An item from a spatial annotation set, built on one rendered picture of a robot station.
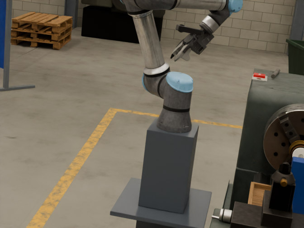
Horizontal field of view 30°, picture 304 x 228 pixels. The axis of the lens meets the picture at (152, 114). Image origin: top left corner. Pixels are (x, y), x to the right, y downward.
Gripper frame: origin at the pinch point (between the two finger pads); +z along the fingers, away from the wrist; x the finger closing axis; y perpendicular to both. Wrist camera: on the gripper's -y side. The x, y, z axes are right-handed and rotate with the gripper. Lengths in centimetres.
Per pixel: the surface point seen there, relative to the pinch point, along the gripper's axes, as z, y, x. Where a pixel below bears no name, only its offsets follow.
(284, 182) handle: 10, 23, -90
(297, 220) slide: 16, 42, -86
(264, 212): 21, 27, -88
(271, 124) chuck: -8, 43, -31
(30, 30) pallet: 85, 75, 727
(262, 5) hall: -273, 411, 848
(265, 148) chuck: 1, 50, -31
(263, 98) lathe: -14.9, 41.0, -14.6
